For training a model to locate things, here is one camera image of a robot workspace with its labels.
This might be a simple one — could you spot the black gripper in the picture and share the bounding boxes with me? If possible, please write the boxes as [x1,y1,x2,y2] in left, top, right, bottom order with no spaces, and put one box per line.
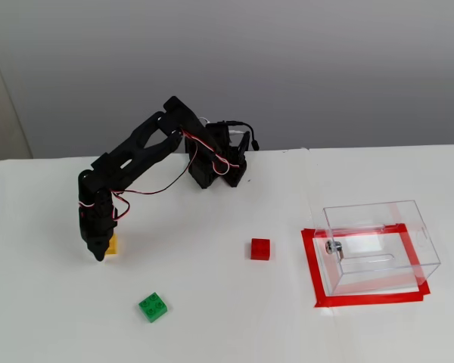
[78,191,119,262]

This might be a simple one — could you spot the yellow lego brick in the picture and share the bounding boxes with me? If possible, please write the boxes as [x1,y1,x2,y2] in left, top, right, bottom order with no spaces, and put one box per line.
[104,233,121,256]

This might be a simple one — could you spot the green lego brick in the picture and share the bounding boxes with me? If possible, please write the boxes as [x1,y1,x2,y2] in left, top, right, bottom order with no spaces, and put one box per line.
[138,291,170,324]

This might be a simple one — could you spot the red lego brick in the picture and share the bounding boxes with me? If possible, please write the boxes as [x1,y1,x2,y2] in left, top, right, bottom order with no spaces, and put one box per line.
[249,237,271,261]

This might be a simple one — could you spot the transparent acrylic box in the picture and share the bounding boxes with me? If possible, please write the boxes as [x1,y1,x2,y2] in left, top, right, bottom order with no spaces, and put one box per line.
[313,199,442,298]

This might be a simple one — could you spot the silver cam lock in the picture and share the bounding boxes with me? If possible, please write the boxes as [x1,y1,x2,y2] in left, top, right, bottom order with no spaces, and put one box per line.
[324,240,347,262]

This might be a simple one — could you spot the red white wrist cable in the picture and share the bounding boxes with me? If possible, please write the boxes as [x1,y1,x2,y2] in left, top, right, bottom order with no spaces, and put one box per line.
[79,188,132,222]

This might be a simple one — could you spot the thin forearm servo cable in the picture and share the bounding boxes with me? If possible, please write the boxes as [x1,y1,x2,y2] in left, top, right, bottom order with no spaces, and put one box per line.
[115,150,193,196]

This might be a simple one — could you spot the red white upper arm cable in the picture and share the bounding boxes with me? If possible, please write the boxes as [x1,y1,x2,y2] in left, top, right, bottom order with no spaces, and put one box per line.
[180,128,230,175]

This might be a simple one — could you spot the white usb cable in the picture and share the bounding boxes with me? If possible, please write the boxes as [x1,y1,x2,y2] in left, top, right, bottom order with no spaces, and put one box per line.
[198,116,251,136]

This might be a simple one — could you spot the black power cable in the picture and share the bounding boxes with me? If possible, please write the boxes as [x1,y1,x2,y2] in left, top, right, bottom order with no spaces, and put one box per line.
[226,119,260,151]

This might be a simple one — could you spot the red tape frame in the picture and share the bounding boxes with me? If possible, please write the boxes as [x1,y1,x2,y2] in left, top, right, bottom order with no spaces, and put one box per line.
[300,222,431,309]

